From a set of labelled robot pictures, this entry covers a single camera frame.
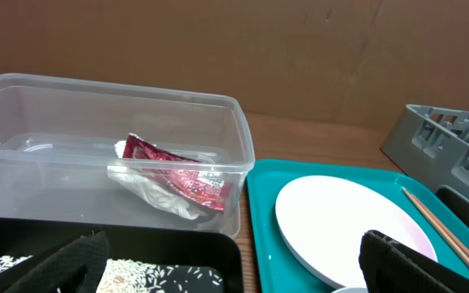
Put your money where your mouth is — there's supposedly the white napkin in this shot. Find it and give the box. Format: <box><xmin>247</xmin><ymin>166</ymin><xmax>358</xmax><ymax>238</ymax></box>
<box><xmin>107</xmin><ymin>140</ymin><xmax>209</xmax><ymax>221</ymax></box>

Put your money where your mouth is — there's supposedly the teal plastic tray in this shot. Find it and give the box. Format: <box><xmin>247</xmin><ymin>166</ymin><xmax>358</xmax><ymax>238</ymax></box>
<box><xmin>247</xmin><ymin>160</ymin><xmax>469</xmax><ymax>293</ymax></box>

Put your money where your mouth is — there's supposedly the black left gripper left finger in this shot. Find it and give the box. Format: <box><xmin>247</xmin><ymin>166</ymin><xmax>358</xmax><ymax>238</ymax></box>
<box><xmin>0</xmin><ymin>231</ymin><xmax>111</xmax><ymax>293</ymax></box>

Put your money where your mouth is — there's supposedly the pink plate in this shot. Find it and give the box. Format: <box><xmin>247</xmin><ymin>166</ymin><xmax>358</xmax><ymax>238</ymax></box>
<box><xmin>274</xmin><ymin>175</ymin><xmax>437</xmax><ymax>289</ymax></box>

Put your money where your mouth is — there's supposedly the clear plastic bin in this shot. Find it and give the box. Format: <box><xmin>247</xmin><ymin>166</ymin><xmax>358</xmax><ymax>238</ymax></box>
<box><xmin>0</xmin><ymin>73</ymin><xmax>255</xmax><ymax>237</ymax></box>

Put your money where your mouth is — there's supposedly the pile of rice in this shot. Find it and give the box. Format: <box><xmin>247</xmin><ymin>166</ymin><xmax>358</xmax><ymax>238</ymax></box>
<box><xmin>0</xmin><ymin>256</ymin><xmax>225</xmax><ymax>293</ymax></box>

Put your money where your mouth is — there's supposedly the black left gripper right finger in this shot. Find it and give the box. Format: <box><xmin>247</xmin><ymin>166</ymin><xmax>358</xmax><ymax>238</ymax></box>
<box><xmin>358</xmin><ymin>230</ymin><xmax>469</xmax><ymax>293</ymax></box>

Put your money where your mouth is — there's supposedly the grey bowl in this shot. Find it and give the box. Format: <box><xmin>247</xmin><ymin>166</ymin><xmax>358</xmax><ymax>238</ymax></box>
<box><xmin>331</xmin><ymin>287</ymin><xmax>368</xmax><ymax>293</ymax></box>

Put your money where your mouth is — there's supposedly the black tray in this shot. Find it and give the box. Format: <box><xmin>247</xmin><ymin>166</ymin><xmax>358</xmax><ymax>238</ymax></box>
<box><xmin>0</xmin><ymin>218</ymin><xmax>243</xmax><ymax>292</ymax></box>

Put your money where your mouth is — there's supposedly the red snack wrapper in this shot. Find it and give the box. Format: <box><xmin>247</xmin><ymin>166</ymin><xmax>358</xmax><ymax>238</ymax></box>
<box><xmin>123</xmin><ymin>133</ymin><xmax>233</xmax><ymax>213</ymax></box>

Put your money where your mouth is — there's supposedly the grey dishwasher rack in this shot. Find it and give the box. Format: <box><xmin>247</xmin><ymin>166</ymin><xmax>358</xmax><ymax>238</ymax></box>
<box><xmin>381</xmin><ymin>104</ymin><xmax>469</xmax><ymax>200</ymax></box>

